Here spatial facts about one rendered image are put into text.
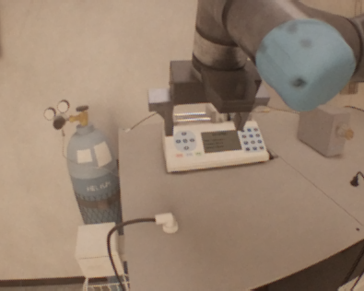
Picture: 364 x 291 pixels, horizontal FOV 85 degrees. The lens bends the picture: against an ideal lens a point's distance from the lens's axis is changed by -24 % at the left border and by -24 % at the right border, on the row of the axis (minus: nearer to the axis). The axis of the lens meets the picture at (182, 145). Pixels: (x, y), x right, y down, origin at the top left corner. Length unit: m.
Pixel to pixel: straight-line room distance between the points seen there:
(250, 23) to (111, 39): 1.12
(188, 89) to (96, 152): 0.73
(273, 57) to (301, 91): 0.03
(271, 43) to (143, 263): 0.31
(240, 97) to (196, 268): 0.23
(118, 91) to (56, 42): 0.43
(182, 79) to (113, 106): 1.01
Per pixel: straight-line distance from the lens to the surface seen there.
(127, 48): 1.29
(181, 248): 0.38
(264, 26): 0.20
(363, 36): 0.28
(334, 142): 0.70
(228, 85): 0.29
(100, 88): 1.31
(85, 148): 1.03
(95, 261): 0.69
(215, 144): 0.58
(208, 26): 0.28
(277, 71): 0.19
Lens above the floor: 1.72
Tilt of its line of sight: 24 degrees down
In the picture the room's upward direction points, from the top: 2 degrees counter-clockwise
